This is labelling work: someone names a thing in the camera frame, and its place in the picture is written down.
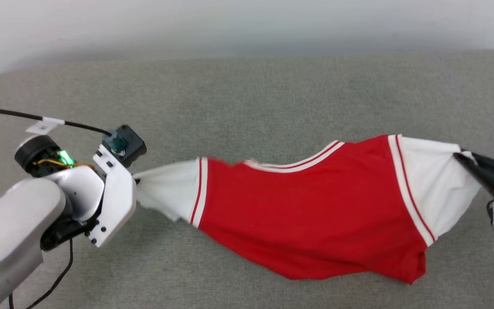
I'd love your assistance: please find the grey fabric sofa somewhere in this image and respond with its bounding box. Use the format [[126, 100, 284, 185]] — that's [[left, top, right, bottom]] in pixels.
[[0, 51, 494, 309]]

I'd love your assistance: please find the thin black cable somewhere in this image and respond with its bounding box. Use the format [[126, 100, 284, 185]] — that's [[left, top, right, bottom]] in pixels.
[[9, 238, 74, 309]]

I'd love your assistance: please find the red and white shirt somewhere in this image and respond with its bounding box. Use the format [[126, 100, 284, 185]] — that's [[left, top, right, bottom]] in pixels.
[[133, 134, 483, 285]]

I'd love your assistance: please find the black cable with teal plug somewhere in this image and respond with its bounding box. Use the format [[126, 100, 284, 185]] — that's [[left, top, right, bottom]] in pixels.
[[0, 105, 127, 153]]

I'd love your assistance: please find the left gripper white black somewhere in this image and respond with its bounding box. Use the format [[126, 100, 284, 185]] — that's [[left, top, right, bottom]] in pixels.
[[15, 135, 137, 251]]

